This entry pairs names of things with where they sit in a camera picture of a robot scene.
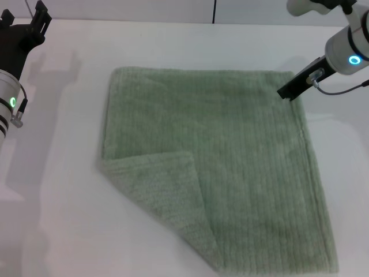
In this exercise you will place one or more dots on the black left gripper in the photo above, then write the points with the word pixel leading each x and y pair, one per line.
pixel 13 43

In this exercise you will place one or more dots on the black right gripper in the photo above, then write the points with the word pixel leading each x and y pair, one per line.
pixel 310 75

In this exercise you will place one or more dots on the green ribbed towel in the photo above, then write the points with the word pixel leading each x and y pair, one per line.
pixel 230 144

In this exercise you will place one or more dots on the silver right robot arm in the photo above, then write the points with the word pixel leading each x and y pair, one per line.
pixel 346 49

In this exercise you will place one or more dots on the thin black vertical pole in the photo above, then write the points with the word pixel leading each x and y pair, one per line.
pixel 214 11

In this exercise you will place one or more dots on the right wrist camera housing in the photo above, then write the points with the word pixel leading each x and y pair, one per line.
pixel 305 6

